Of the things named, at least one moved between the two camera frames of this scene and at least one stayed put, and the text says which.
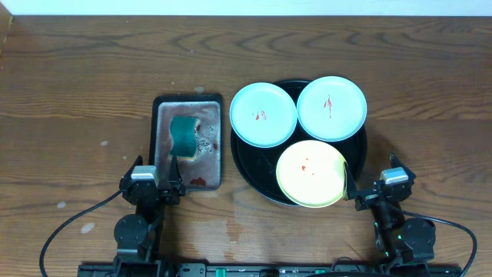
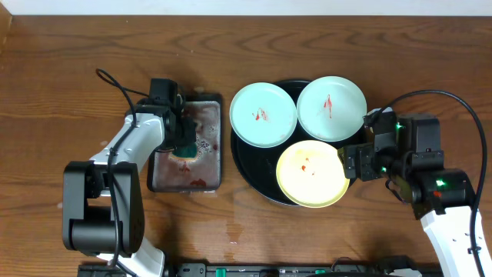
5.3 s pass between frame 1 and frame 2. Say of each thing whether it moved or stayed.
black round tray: stayed
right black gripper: moved
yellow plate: stayed
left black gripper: moved
